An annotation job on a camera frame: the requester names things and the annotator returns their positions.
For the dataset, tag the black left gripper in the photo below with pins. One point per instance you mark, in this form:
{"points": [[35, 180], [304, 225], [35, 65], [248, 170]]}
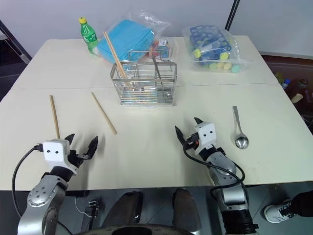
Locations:
{"points": [[74, 157]]}

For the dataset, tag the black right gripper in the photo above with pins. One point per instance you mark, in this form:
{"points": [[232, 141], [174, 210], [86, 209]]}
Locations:
{"points": [[193, 141]]}

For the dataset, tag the wooden chopstick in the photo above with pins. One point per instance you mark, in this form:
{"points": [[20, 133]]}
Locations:
{"points": [[104, 113], [115, 55], [54, 116]]}

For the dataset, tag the metal spoon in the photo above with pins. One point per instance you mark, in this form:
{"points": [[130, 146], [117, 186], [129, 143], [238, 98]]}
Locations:
{"points": [[155, 66], [242, 142]]}

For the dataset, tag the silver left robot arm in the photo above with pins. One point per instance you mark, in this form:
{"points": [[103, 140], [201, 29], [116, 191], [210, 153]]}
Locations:
{"points": [[39, 193]]}

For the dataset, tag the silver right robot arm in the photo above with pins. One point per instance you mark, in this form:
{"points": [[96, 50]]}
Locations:
{"points": [[225, 169]]}

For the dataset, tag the white rack drip tray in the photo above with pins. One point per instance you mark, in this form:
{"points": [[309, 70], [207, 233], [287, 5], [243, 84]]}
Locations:
{"points": [[146, 107]]}

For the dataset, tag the small black floor device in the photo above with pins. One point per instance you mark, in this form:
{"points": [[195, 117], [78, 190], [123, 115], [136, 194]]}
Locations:
{"points": [[93, 206]]}

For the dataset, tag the pale yellow round cap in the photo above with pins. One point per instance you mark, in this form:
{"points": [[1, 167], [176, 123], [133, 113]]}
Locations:
{"points": [[227, 66]]}

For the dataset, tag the teal round cap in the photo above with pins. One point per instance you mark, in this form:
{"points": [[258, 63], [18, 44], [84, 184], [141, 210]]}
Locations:
{"points": [[236, 69]]}

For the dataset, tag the clear tube yellow cap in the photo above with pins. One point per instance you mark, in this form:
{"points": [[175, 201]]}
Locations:
{"points": [[224, 56], [197, 53]]}

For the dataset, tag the dark rounded shape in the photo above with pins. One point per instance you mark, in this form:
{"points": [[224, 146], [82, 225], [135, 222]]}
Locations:
{"points": [[185, 208], [124, 208]]}

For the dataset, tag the small colourful carton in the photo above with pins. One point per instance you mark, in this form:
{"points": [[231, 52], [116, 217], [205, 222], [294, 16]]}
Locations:
{"points": [[162, 43]]}

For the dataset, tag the clear bag with tube racks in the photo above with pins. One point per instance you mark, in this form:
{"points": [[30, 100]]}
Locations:
{"points": [[238, 49]]}

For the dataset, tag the blue tube racks stack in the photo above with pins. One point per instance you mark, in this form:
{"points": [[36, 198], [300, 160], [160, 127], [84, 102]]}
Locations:
{"points": [[207, 31]]}

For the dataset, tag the blue capped bottle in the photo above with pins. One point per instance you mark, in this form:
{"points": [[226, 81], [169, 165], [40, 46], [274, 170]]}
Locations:
{"points": [[286, 83]]}

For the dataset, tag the green soda bottle yellow cap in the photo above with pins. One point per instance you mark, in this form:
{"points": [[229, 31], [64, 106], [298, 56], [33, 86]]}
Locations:
{"points": [[88, 34]]}

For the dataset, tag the beige capped bottle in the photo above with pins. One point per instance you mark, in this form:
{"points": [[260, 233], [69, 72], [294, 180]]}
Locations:
{"points": [[297, 98]]}

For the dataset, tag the light blue flat box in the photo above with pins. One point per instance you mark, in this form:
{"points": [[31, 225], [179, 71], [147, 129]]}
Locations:
{"points": [[127, 34]]}

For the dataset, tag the clear bag with blue box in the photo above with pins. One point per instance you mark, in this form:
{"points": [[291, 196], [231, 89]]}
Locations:
{"points": [[146, 19]]}

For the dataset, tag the black stand poles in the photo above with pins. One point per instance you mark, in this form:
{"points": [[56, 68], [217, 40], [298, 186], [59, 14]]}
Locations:
{"points": [[231, 17]]}

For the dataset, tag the white sneaker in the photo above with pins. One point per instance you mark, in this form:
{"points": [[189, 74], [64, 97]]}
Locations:
{"points": [[276, 213]]}

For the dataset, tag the black trouser leg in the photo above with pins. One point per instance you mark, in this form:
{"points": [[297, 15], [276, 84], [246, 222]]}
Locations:
{"points": [[303, 200]]}

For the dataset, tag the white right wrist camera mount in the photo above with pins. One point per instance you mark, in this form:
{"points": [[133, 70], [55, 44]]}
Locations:
{"points": [[206, 133]]}

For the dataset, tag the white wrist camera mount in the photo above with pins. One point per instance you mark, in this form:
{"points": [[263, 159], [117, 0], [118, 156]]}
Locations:
{"points": [[206, 133], [55, 151]]}

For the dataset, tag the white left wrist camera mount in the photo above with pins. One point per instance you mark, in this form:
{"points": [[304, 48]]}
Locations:
{"points": [[55, 151]]}

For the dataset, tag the black folding frame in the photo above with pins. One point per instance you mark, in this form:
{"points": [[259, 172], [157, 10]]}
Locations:
{"points": [[14, 41]]}

